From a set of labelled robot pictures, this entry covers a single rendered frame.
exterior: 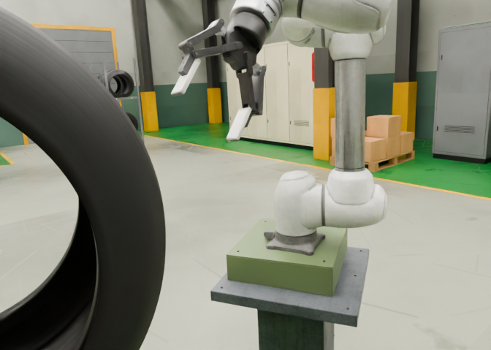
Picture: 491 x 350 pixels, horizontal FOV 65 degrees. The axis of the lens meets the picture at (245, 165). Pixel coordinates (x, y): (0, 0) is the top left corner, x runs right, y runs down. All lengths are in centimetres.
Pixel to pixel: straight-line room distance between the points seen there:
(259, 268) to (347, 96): 67
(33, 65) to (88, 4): 1206
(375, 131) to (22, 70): 593
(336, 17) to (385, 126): 535
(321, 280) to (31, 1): 1138
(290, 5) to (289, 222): 81
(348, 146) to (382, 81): 806
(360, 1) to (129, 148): 51
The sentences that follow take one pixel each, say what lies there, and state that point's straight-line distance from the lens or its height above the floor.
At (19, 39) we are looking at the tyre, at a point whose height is 141.
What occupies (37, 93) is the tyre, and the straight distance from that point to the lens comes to 42.
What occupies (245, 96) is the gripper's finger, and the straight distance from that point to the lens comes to 73.
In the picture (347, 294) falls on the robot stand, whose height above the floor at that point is 65.
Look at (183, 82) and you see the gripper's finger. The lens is 64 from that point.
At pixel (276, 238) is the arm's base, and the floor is 78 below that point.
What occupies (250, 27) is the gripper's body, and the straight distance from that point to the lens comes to 73.
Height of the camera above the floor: 136
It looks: 12 degrees down
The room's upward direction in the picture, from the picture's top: 3 degrees counter-clockwise
